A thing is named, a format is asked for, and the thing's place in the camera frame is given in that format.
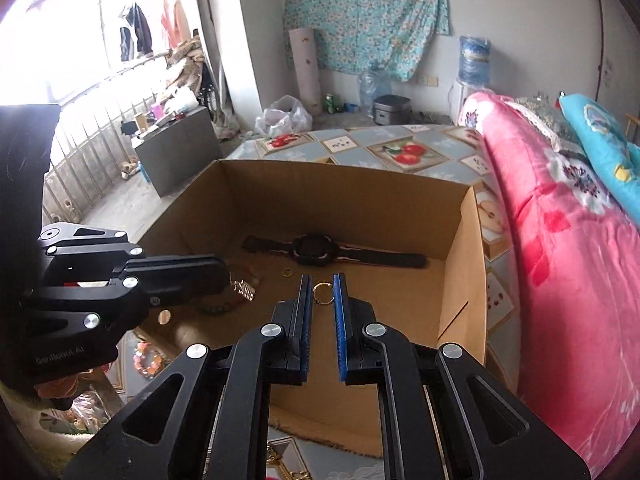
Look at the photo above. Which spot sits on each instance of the blue water bottle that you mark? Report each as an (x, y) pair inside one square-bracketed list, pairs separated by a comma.
[(475, 60)]

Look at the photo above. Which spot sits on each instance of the sequin pillow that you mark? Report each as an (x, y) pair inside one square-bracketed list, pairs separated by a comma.
[(542, 120)]

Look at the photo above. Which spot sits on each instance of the black wrist watch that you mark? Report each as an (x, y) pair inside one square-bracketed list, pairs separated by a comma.
[(312, 250)]

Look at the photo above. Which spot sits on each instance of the turquoise floral wall cloth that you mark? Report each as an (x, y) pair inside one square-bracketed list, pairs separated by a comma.
[(360, 20)]

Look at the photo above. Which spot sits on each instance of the pink floral quilt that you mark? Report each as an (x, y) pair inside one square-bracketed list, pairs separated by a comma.
[(575, 285)]

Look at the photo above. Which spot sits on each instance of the white plastic bag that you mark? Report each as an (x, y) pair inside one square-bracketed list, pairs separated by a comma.
[(282, 117)]

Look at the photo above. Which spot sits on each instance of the grey curtain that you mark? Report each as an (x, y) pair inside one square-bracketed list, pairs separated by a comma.
[(217, 35)]

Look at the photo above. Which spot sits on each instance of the blue cartoon pillow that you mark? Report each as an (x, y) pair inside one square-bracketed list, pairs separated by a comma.
[(605, 135)]

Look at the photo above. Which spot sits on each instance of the green can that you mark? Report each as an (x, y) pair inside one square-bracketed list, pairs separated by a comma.
[(330, 102)]

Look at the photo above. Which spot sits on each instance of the metal balcony railing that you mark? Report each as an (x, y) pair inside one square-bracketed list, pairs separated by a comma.
[(90, 150)]

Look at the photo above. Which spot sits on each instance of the pink hanging garment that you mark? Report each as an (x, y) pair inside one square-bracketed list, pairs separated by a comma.
[(175, 20)]

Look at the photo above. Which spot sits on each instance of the pile of clothes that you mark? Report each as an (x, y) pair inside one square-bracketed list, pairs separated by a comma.
[(180, 70)]

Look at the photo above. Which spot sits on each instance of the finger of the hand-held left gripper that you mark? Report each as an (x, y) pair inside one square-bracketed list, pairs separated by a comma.
[(185, 277), (90, 310)]

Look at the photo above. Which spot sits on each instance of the dark grey cabinet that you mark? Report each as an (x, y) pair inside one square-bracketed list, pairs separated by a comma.
[(180, 155)]

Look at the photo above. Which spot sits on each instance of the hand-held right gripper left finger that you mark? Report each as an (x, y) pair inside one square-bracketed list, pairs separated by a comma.
[(305, 330)]

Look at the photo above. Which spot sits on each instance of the grey rice cooker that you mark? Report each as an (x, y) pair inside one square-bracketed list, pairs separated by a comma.
[(391, 110)]

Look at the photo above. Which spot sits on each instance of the person's left hand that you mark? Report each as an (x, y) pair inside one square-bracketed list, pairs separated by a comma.
[(57, 389)]

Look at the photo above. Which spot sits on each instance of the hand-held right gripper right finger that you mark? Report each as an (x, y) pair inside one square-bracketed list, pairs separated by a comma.
[(341, 330)]

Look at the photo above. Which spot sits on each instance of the black wheel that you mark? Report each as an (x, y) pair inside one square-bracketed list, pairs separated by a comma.
[(210, 92)]

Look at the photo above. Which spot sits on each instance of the pale shoes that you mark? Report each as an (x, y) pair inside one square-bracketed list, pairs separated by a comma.
[(130, 169)]

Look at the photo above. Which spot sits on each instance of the dark hanging jacket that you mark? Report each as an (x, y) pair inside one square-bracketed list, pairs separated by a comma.
[(137, 32)]

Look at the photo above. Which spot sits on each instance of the clear empty water jug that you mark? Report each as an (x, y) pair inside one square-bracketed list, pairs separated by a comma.
[(372, 92)]

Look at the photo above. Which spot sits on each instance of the gold rectangular charm earring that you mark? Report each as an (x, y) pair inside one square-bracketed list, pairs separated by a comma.
[(246, 290)]

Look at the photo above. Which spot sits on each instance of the brown cardboard box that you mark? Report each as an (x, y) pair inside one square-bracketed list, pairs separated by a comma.
[(350, 210)]

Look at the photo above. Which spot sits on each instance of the white water dispenser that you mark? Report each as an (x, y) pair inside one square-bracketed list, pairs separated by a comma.
[(459, 102)]

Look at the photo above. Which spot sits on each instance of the wooden chair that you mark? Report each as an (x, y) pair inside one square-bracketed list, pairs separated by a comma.
[(632, 127)]

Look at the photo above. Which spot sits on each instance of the pale rolled mat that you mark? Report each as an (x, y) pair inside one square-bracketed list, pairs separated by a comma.
[(305, 70)]

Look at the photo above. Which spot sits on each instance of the white wall socket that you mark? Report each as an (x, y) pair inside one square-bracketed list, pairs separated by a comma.
[(428, 80)]

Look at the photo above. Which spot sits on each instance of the pink bottle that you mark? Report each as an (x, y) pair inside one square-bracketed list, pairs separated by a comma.
[(157, 110)]

